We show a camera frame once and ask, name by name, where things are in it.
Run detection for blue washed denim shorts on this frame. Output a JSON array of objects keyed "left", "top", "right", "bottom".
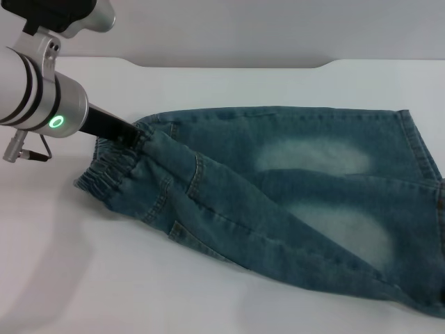
[{"left": 73, "top": 106, "right": 445, "bottom": 320}]

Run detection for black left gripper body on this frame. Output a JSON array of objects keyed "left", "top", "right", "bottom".
[{"left": 79, "top": 103, "right": 137, "bottom": 144}]

